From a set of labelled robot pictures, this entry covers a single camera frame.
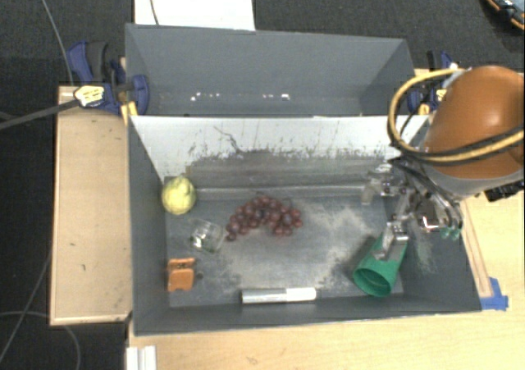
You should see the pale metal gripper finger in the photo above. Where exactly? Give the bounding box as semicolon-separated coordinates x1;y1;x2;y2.
360;171;397;206
371;222;410;262

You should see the green plastic cup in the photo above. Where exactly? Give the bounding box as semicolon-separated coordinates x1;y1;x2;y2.
352;234;409;299

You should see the purple toy grape bunch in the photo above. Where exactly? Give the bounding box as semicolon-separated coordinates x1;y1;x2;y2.
224;193;304;243

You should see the silver and white marker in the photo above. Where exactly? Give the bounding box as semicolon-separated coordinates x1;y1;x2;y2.
240;286;318;305

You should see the grey metal bin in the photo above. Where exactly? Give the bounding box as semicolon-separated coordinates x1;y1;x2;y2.
124;23;483;337

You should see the clear glass jar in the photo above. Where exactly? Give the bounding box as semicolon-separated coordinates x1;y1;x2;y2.
188;217;226;255

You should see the yellow-green toy pear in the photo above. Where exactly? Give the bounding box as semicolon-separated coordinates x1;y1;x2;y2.
160;175;199;216

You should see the orange small box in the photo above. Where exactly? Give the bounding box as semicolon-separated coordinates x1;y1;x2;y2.
165;257;198;294

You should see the pale wood board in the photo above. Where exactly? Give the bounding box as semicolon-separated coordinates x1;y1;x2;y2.
49;85;135;327

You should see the black cylinder on white bracket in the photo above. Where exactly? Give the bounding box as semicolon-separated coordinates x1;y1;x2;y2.
483;180;525;203

